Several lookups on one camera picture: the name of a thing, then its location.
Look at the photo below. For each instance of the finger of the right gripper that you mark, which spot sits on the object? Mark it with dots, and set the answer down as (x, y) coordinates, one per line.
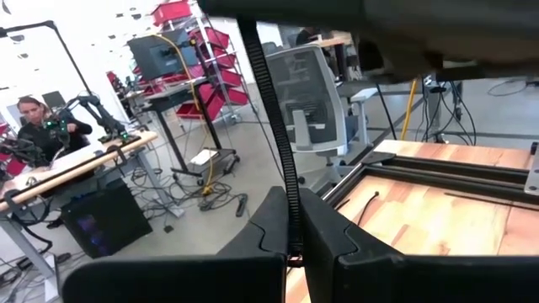
(286, 9)

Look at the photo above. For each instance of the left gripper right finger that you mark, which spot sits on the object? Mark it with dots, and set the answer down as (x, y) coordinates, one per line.
(358, 273)

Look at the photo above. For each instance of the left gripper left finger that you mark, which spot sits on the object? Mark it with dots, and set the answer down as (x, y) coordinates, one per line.
(236, 278)

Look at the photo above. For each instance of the black background robot arm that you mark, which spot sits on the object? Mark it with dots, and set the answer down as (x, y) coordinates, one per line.
(23, 151)
(101, 115)

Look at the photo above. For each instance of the person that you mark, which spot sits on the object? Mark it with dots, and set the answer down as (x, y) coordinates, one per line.
(42, 134)
(309, 37)

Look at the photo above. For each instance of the short black zip tie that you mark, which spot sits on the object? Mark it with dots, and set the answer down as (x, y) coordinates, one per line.
(367, 206)

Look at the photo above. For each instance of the black power strip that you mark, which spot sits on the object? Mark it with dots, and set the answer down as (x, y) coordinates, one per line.
(242, 206)

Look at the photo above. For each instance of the grey mesh office chair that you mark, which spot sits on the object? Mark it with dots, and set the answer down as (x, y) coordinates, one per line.
(309, 97)

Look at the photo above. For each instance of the red storage bin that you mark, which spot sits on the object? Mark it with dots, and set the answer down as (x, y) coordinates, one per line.
(170, 12)

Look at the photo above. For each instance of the rack of red bins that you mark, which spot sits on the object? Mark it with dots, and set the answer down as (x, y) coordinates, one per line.
(212, 101)

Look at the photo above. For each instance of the black monitor cart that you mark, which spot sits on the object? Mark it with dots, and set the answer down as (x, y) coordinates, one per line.
(177, 90)

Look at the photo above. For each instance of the black background computer tower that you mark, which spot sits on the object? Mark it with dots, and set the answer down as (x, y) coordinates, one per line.
(105, 219)

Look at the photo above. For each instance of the wooden background table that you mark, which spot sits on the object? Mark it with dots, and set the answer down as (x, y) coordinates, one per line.
(84, 165)

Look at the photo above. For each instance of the silver mounting bracket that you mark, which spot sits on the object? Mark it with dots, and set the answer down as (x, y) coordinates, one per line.
(532, 177)

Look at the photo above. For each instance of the black background camera frame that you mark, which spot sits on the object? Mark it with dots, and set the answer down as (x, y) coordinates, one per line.
(72, 59)

